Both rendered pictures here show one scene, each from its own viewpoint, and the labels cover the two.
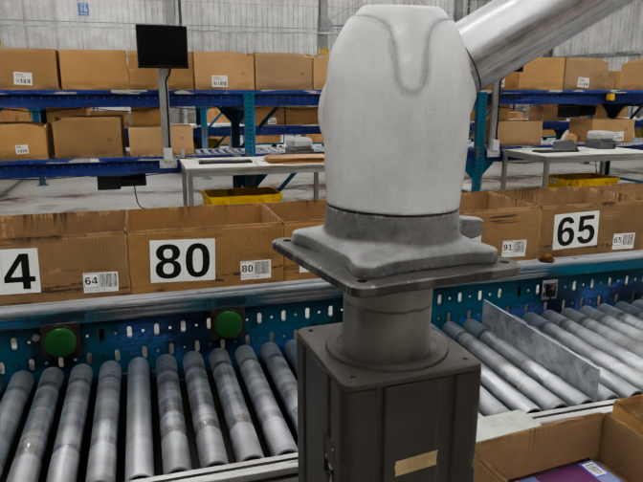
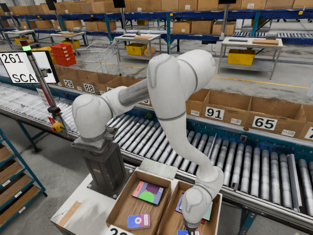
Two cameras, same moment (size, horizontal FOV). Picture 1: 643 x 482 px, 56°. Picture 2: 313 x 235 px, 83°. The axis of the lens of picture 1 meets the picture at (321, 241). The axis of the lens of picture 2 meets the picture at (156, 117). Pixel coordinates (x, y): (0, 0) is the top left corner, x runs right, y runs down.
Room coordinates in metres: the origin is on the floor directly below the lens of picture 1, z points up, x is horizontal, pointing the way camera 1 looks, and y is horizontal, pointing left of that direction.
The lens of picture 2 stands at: (0.39, -0.95, 1.91)
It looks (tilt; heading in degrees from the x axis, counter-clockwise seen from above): 36 degrees down; 46
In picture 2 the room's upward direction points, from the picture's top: 4 degrees counter-clockwise
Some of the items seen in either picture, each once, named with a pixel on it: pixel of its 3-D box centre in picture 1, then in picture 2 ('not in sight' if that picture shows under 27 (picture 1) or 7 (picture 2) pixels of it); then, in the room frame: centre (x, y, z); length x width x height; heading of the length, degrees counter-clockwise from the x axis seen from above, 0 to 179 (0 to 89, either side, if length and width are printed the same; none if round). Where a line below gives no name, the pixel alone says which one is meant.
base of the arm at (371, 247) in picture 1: (405, 226); (97, 133); (0.71, -0.10, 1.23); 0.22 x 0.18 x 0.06; 117
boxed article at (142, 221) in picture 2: not in sight; (139, 221); (0.64, -0.48, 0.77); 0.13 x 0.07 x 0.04; 138
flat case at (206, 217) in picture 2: not in sight; (196, 205); (0.95, -0.68, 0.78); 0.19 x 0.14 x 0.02; 109
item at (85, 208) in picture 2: not in sight; (139, 207); (0.70, -0.40, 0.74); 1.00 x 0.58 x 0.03; 110
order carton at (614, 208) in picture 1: (563, 220); (273, 115); (1.97, -0.79, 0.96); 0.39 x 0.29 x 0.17; 106
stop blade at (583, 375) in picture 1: (531, 345); (210, 153); (1.41, -0.52, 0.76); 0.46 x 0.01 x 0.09; 16
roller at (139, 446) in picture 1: (139, 415); (120, 129); (1.15, 0.38, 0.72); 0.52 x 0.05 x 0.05; 16
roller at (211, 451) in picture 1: (202, 405); (131, 132); (1.18, 0.25, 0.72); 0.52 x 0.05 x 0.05; 16
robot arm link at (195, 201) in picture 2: not in sight; (194, 202); (0.78, -0.76, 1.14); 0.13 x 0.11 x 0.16; 2
